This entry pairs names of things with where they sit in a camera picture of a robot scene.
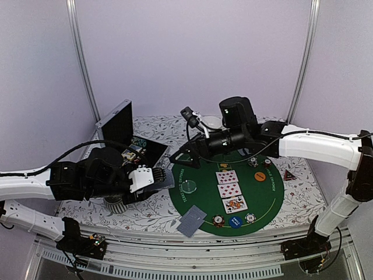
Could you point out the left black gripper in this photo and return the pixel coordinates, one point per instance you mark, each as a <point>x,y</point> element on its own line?
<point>138,197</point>

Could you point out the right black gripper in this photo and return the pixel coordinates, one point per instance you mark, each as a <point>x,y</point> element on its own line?
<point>193,145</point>

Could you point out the clear acrylic dealer button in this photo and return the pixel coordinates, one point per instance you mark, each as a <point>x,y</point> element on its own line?
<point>189,186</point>

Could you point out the blue playing card deck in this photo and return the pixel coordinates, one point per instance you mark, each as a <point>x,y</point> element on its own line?
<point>168,181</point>

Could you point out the face-up diamonds card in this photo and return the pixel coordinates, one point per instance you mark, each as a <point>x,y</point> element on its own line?
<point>226,177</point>
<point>229,190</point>

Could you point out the dealt blue playing card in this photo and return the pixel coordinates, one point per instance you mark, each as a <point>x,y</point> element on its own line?
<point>193,212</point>

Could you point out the face-up queen card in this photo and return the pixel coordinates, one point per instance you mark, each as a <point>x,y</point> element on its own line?
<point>234,204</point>

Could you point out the orange big blind button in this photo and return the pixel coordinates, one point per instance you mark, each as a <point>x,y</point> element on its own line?
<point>260,176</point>

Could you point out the red chip stack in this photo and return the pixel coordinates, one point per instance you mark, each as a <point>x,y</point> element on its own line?
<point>218,221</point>
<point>266,163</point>

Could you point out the blue small blind button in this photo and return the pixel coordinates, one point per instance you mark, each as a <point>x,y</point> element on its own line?
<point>235,222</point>

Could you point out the red black triangle button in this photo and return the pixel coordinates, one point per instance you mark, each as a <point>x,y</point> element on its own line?
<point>289,176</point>

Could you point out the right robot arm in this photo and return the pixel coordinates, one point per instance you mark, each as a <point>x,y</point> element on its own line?
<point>279,139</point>

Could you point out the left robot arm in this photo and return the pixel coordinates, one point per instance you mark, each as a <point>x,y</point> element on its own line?
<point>102,174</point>

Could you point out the striped ceramic mug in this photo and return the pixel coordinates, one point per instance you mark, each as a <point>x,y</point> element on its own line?
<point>115,204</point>

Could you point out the white ceramic bowl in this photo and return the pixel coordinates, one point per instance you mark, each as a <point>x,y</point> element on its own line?
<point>212,121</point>

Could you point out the card deck in case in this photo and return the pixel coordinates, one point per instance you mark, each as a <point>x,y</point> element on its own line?
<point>128,155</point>

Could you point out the poker chips back row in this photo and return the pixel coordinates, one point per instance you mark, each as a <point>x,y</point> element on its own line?
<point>139,142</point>

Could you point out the round green poker mat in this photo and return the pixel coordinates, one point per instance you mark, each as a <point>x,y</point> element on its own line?
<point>264,199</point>

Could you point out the aluminium poker chip case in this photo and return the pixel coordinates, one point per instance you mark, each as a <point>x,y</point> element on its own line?
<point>117,126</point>

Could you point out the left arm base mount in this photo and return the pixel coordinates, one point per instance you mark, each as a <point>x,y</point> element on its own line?
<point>93,246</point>

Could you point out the right aluminium frame post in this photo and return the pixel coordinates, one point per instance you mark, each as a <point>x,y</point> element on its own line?
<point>306,54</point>

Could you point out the aluminium frame post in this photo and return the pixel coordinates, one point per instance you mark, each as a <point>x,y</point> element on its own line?
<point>306,54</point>
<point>77,40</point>

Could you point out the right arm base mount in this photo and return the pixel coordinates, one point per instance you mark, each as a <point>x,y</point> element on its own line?
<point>313,243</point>

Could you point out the left aluminium frame post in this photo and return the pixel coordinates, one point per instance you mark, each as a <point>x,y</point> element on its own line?
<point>77,40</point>

